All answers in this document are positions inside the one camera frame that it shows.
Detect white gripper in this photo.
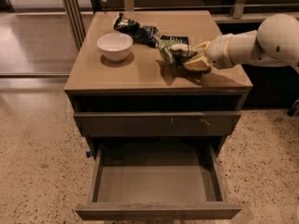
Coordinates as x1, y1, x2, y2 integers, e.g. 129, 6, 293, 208
183, 34, 235, 72

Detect green jalapeno chip bag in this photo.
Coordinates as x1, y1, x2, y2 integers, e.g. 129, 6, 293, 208
155, 36, 198, 65

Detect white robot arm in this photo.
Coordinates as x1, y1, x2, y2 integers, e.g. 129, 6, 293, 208
183, 14, 299, 72

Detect black blue chip bag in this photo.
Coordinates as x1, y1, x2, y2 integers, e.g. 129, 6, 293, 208
113, 13, 159, 48

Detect brown drawer cabinet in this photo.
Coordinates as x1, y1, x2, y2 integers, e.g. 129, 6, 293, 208
64, 12, 252, 152

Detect closed top drawer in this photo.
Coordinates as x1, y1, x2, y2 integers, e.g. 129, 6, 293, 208
74, 111, 240, 137

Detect open middle drawer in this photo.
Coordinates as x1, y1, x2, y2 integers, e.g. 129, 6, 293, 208
76, 143, 241, 221

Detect dark blue snack bar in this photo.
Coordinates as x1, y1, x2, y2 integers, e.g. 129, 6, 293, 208
160, 35, 189, 45

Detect white ceramic bowl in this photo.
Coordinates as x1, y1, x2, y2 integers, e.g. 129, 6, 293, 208
97, 33, 134, 63

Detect blue tape piece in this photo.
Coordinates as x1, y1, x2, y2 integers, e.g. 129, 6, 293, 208
86, 151, 93, 158

